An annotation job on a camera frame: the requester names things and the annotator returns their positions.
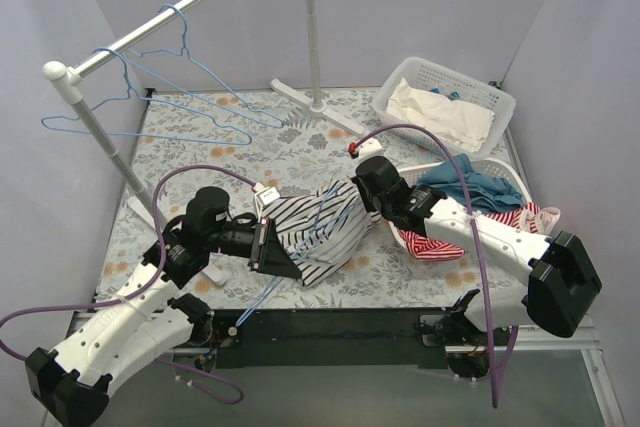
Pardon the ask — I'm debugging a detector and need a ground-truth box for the blue wire hanger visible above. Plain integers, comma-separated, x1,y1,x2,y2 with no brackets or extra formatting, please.
40,47,253,147
234,184,353,329
124,4,287,129

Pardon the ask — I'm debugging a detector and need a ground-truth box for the black white striped tank top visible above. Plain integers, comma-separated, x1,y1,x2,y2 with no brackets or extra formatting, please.
263,180,381,288

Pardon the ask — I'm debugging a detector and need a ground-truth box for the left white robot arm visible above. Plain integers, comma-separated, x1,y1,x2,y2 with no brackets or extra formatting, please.
25,187,301,426

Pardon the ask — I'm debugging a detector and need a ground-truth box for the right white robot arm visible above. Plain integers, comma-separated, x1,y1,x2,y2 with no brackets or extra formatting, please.
353,156,602,345

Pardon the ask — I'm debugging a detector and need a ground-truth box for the teal blue garment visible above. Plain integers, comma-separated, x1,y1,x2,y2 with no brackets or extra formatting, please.
416,154,526,214

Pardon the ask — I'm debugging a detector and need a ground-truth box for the white cloth in basket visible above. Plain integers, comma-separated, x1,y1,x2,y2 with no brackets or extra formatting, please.
386,78,495,153

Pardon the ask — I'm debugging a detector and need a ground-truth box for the floral table mat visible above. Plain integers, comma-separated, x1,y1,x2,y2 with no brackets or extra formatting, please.
132,91,518,308

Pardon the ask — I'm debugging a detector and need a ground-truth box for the white rectangular mesh basket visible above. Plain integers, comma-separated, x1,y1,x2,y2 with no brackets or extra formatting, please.
371,57,516,159

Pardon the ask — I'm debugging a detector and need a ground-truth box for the white oval laundry basket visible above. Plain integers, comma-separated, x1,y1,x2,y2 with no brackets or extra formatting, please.
389,158,532,262

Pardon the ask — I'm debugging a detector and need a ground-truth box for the red white striped garment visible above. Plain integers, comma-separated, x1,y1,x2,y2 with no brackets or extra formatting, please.
398,202,561,262

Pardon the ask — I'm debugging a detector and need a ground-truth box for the pink white lace garment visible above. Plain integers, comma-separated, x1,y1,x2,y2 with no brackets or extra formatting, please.
516,202,561,235

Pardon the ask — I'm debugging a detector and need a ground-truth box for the white clothes rack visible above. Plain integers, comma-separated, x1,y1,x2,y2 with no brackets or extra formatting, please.
41,0,371,288

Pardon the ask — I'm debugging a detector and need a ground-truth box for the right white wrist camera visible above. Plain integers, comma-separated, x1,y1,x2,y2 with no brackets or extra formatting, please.
348,138,384,162

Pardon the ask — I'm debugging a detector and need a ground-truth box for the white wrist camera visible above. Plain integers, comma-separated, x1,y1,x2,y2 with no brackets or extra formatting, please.
252,182,281,218
348,138,384,162

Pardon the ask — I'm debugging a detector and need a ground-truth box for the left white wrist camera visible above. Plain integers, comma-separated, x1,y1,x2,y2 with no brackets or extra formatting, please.
252,182,281,218

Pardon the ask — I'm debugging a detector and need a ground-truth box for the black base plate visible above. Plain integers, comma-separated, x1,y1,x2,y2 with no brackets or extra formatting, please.
154,306,511,383

